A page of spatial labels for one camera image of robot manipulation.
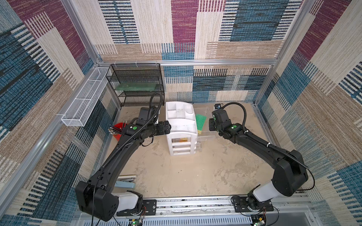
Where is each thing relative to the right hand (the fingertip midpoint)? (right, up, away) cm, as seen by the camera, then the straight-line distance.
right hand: (216, 122), depth 87 cm
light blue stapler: (-52, -34, -7) cm, 63 cm away
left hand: (-30, -2, -9) cm, 31 cm away
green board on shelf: (-49, +23, +7) cm, 55 cm away
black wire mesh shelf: (-53, +29, +20) cm, 64 cm away
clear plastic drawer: (-6, -6, +2) cm, 9 cm away
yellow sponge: (-10, -6, -3) cm, 12 cm away
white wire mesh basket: (-88, +5, +4) cm, 88 cm away
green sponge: (-10, +1, 0) cm, 10 cm away
